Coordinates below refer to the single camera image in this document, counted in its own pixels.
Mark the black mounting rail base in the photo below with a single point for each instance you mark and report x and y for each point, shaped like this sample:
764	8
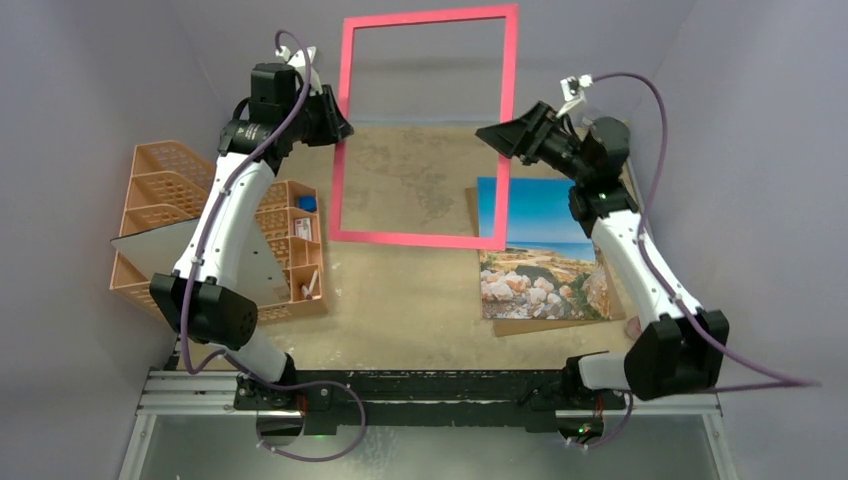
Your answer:
534	400

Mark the orange plastic desk organizer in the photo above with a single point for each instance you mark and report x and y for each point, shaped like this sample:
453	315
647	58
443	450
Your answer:
281	265

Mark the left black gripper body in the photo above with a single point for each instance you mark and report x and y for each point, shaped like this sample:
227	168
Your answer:
317	124

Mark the brown cardboard backing board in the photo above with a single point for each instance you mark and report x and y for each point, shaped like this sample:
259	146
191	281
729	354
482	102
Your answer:
550	326

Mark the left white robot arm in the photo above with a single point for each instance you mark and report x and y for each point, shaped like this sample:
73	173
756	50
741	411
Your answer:
286	105

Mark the grey paper sheet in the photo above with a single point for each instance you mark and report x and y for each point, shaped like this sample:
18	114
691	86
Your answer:
244	262

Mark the small red white box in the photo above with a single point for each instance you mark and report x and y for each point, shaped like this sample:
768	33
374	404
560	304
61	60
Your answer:
302	228

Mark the blue stapler in organizer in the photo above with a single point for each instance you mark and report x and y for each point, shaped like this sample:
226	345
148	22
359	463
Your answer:
308	203

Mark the beach landscape photo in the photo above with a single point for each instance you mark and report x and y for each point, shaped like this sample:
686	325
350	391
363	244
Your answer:
540	248

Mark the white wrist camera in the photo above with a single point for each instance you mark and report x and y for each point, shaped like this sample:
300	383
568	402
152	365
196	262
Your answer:
573	91
303	61

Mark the aluminium table frame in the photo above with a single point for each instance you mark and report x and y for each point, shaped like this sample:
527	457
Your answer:
187	427

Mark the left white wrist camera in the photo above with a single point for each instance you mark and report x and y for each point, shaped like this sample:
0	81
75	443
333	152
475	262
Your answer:
303	61

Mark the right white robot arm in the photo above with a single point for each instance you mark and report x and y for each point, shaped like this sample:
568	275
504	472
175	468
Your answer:
679	349

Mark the white marker in organizer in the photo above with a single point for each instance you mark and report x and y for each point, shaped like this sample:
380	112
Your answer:
307	288

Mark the pink glue bottle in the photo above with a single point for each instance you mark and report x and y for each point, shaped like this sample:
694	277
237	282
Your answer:
633	327

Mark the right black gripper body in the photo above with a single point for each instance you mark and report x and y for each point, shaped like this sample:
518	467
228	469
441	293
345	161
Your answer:
530	135

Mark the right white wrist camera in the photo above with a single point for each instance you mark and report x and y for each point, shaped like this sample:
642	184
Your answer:
573	91

